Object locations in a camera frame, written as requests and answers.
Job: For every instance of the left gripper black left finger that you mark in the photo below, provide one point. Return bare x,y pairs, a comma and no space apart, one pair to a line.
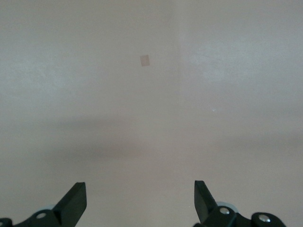
68,208

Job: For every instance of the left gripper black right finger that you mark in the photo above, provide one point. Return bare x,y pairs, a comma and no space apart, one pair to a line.
206,208

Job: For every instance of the small brown tape patch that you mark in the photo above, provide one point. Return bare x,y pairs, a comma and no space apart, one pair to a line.
145,60

